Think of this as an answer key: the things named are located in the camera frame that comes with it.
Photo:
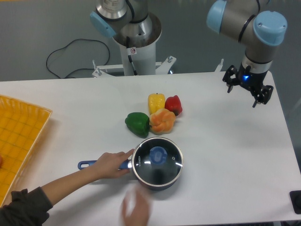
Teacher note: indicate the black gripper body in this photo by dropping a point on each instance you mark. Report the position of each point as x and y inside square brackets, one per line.
[251, 81]

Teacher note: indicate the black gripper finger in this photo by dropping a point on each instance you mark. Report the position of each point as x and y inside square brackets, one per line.
[262, 95]
[230, 78]

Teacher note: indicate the dark blue saucepan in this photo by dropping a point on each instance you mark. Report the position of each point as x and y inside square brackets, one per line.
[150, 181]

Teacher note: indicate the person's left forearm dark sleeve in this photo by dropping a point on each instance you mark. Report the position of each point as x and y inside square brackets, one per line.
[31, 208]

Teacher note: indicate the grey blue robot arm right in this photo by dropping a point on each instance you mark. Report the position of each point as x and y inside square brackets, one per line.
[262, 32]

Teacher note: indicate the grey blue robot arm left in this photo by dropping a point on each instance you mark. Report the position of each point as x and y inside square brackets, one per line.
[117, 13]

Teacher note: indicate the glass lid with blue knob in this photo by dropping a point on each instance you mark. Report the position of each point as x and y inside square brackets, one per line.
[157, 160]

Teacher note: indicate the person's left hand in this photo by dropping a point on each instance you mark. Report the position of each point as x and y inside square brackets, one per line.
[107, 166]

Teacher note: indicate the person's blurred right hand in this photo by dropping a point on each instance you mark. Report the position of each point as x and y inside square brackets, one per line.
[141, 212]

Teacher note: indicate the red bell pepper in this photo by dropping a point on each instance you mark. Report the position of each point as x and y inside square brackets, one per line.
[174, 105]

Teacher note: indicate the yellow bell pepper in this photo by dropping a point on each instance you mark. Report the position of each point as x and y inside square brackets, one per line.
[156, 101]

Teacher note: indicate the orange bell pepper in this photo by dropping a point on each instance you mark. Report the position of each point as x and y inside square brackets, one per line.
[162, 121]

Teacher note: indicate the green bell pepper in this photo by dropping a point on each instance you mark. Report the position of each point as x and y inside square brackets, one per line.
[138, 123]

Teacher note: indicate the black object at table edge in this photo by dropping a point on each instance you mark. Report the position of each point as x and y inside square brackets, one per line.
[296, 201]

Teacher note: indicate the yellow plastic basket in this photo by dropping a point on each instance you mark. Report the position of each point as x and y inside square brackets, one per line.
[21, 125]

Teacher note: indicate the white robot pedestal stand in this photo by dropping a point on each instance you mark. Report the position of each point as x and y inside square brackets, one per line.
[137, 44]

